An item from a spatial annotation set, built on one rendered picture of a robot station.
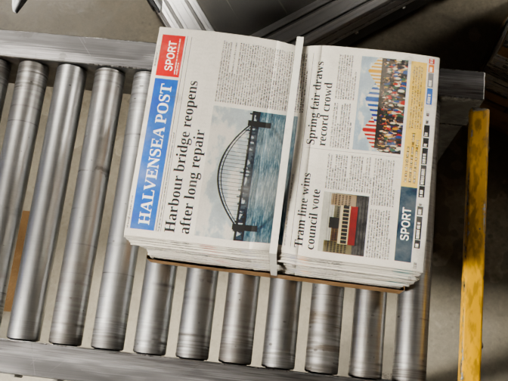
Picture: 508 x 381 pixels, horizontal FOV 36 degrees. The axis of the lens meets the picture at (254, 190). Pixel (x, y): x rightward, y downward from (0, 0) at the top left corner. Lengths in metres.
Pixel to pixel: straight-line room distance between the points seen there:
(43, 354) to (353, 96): 0.59
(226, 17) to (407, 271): 1.15
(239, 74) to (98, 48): 0.37
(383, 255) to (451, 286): 1.08
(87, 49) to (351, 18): 0.83
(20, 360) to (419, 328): 0.59
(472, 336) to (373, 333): 0.14
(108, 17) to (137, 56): 0.97
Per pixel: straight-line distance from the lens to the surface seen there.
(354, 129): 0.99
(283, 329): 1.16
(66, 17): 2.29
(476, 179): 1.22
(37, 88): 1.32
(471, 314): 1.18
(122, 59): 1.30
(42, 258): 1.23
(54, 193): 1.25
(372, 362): 1.17
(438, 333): 2.00
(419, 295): 1.19
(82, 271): 1.21
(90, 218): 1.23
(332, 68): 1.02
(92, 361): 1.19
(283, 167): 0.96
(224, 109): 0.99
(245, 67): 1.02
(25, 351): 1.22
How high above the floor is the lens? 1.96
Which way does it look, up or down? 75 degrees down
